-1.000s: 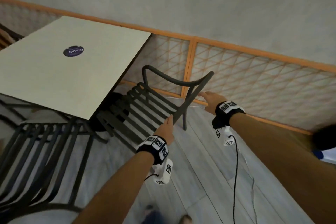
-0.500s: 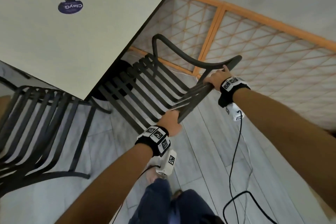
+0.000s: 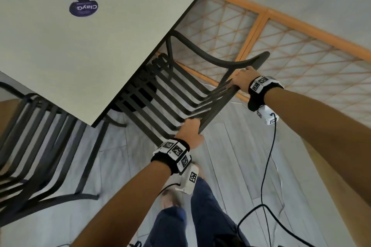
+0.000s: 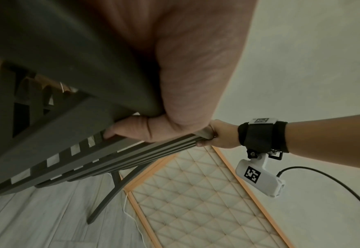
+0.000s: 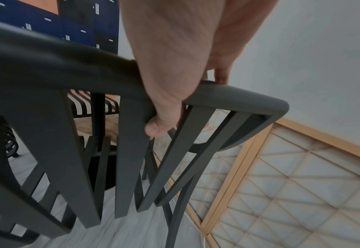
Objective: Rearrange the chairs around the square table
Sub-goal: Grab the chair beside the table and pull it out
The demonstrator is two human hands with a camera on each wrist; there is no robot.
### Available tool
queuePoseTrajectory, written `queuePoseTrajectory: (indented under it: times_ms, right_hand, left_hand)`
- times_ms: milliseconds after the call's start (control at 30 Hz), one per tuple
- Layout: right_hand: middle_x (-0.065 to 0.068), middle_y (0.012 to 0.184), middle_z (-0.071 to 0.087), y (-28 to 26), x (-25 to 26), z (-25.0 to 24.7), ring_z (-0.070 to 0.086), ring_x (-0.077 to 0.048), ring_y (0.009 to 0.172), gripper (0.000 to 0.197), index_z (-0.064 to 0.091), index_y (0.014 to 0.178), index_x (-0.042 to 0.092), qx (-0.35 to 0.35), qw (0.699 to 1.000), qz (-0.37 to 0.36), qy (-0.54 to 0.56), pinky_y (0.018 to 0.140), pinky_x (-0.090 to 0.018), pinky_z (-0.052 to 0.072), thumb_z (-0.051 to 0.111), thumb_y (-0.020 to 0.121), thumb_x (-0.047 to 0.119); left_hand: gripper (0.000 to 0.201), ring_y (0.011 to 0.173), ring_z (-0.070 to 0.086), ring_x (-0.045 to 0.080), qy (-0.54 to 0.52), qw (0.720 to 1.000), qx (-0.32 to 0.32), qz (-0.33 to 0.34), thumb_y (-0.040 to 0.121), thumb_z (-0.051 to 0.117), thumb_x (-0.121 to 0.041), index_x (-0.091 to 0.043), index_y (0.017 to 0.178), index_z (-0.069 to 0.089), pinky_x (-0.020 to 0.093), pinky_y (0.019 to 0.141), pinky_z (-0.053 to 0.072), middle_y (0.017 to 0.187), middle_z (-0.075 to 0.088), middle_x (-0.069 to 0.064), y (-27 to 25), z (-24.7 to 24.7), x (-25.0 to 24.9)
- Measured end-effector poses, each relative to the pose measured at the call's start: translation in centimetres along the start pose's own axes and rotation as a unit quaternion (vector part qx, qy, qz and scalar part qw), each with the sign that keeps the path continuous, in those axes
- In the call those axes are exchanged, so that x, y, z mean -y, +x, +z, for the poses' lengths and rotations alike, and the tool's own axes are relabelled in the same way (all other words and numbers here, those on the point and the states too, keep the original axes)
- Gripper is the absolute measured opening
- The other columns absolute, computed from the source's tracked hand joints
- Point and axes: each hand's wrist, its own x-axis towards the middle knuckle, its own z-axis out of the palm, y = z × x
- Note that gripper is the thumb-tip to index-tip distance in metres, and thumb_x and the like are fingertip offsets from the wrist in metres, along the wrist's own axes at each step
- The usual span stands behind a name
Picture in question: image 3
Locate person's left forearm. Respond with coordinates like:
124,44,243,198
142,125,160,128
69,160,172,247

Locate person's right forearm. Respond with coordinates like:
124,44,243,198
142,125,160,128
264,87,371,207

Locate black marker wristband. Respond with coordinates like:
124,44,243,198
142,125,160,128
150,138,192,176
248,75,284,112

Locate person's left shoe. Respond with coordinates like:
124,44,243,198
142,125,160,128
161,187,185,210

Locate person's blue trousers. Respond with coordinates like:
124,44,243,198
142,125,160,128
143,177,250,247

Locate round purple sticker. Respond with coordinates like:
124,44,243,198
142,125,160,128
69,0,99,18

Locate wooden lattice fence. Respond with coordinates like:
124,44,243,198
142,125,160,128
142,0,371,129

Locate person's left hand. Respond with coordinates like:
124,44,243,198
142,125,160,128
175,118,204,149

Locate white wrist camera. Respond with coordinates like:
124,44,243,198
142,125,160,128
174,162,200,196
255,105,279,126

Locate black slatted metal chair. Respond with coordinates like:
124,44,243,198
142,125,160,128
105,29,271,148
0,81,110,227

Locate black round table base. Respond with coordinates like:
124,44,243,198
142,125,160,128
111,67,158,113

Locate person's right hand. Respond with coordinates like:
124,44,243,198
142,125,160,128
226,66,261,94

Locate thin black cable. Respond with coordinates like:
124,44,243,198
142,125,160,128
236,113,318,247

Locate white square table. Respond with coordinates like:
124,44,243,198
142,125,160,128
0,0,202,128

